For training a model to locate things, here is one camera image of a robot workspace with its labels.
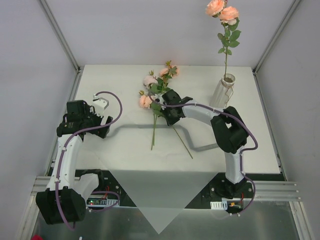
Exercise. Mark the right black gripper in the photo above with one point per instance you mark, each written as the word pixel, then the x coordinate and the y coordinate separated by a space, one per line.
pixel 165 106

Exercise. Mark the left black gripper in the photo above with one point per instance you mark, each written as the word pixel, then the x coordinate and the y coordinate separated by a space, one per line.
pixel 104 127

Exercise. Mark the pink rose stem four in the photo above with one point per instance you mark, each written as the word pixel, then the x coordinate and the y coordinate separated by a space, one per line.
pixel 149 102

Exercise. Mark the pink rose stem three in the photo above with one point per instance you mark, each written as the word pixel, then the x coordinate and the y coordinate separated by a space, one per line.
pixel 151 84

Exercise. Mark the black gold-lettered ribbon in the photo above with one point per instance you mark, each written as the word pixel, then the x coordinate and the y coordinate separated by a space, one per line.
pixel 150 126

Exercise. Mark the pink rose stem two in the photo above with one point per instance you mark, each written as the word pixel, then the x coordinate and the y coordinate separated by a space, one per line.
pixel 169 72

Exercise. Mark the white wrapping paper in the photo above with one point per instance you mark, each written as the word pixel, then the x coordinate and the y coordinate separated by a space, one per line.
pixel 161 168

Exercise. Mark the pink rose stem one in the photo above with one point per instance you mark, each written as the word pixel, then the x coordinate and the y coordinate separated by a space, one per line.
pixel 228 17

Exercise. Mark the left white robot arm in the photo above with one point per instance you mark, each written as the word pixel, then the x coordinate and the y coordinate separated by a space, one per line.
pixel 64 199

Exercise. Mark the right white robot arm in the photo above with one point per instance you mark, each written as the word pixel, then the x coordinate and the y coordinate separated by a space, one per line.
pixel 228 129

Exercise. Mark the red object at bottom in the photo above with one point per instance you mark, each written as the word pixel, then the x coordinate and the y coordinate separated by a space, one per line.
pixel 36 237

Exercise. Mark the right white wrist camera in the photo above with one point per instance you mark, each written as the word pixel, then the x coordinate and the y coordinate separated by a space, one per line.
pixel 157 102

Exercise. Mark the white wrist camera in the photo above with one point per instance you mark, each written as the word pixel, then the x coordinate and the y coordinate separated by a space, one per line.
pixel 100 104
pixel 157 102

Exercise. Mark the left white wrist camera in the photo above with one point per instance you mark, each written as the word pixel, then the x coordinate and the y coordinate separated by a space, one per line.
pixel 100 104

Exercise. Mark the left aluminium frame post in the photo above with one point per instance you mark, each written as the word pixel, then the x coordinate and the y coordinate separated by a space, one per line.
pixel 59 34

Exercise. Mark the aluminium frame post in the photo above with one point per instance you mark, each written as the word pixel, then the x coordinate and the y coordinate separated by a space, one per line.
pixel 59 34
pixel 283 23

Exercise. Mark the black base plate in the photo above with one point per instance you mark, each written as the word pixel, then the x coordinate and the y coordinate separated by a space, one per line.
pixel 155 190

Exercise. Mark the aluminium front rail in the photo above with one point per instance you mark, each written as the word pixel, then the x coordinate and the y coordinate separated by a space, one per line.
pixel 285 191

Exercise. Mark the right aluminium frame post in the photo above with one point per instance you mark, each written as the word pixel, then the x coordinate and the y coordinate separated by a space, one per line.
pixel 283 23

